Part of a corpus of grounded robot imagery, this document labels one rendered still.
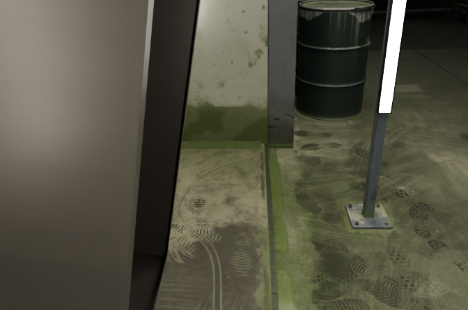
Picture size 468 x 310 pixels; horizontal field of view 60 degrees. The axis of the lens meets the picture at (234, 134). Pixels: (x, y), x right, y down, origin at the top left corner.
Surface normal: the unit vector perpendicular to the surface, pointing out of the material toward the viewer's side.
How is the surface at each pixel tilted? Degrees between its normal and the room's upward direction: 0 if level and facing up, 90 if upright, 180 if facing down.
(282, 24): 90
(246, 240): 0
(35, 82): 90
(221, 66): 90
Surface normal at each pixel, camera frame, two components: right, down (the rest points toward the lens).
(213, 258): -0.04, -0.90
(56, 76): -0.01, 0.43
